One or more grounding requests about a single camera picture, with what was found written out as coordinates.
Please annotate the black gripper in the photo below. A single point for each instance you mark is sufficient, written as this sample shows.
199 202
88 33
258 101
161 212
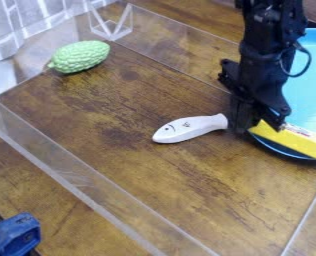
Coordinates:
254 80

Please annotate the yellow butter block toy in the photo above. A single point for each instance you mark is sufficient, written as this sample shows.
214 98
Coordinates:
293 140

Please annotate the blue round plastic tray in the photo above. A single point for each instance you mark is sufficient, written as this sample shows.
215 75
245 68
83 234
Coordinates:
300 90

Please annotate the white wooden fish toy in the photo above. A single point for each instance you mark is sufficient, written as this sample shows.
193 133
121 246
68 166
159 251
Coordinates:
189 127

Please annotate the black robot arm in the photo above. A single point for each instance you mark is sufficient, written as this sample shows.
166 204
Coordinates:
274 24

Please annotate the green bumpy gourd toy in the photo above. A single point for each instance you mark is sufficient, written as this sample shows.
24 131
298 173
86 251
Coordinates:
79 56

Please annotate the clear acrylic barrier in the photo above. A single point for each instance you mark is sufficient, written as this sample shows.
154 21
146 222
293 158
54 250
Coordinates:
158 235

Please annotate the white checkered cloth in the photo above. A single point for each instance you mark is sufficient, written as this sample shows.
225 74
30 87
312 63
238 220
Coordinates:
27 17

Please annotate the clear acrylic corner bracket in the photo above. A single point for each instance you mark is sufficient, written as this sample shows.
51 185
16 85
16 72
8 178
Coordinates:
110 19

